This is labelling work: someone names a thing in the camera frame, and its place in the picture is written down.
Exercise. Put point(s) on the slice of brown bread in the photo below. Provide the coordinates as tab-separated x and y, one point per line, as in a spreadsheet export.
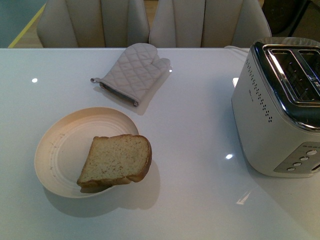
116	160

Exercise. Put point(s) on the grey quilted oven mitt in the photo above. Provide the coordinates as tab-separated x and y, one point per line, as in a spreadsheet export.
137	69

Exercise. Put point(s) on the black appliance at right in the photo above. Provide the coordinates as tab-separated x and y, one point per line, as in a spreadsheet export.
293	18

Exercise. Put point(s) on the white two-slot toaster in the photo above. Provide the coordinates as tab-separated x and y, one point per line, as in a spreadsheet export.
276	107

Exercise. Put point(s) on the left beige upholstered chair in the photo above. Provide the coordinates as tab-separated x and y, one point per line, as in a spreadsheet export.
93	24

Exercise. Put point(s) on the beige upholstered chair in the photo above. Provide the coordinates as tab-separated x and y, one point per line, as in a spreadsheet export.
93	24
208	24

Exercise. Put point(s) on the beige round plate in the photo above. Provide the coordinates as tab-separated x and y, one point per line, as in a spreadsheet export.
62	151

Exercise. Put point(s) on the right beige upholstered chair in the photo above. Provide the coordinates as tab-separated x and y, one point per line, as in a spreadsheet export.
208	24

